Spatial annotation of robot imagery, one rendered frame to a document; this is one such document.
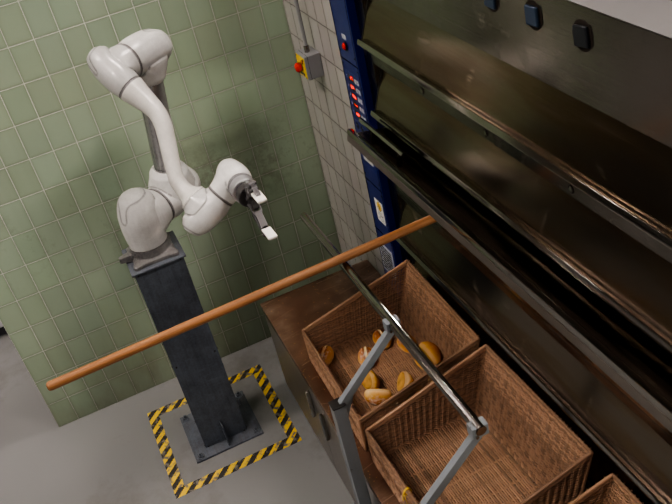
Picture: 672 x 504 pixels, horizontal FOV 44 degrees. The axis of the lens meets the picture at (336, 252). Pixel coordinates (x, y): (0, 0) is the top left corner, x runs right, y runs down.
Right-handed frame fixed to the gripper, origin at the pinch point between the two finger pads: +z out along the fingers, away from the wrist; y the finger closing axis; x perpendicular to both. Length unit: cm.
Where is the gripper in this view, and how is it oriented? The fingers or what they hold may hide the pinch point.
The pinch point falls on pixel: (267, 218)
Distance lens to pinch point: 259.0
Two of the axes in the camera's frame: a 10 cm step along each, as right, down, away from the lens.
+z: 4.0, 4.6, -7.9
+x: -8.9, 3.8, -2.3
